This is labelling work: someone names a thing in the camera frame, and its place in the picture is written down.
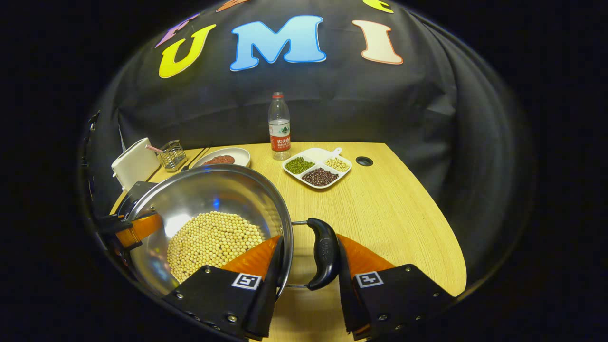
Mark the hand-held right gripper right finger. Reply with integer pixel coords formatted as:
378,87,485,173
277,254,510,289
335,233,456,341

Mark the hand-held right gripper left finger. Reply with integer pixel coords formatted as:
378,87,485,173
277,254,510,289
164,235,285,340

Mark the black induction cooktop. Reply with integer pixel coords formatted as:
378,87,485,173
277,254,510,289
116,180,160,217

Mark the pile of yellow soybeans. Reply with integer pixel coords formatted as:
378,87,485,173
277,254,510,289
166,211,266,284

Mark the steel pot with black handle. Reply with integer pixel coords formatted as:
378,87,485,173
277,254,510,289
124,164,341,297

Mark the white toaster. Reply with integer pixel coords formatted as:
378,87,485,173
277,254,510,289
111,137,161,191

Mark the dark chopstick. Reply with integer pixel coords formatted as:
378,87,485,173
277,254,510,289
180,146,209,171
186,146,212,169

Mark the heap of dark red beans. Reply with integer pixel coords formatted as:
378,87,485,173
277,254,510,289
301,168,339,187

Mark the white oval plate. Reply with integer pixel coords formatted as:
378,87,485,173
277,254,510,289
191,147,251,169

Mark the heap of green mung beans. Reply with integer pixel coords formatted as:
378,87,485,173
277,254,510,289
285,157,315,175

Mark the white divided dish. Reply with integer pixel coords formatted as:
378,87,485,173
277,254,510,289
282,147,352,190

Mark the clear plastic water bottle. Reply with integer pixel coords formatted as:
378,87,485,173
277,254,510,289
268,92,291,161

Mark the black backdrop cloth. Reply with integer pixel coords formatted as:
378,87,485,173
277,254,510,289
81,0,532,285

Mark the wire mesh basket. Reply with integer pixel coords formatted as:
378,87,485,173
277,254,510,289
158,140,187,172

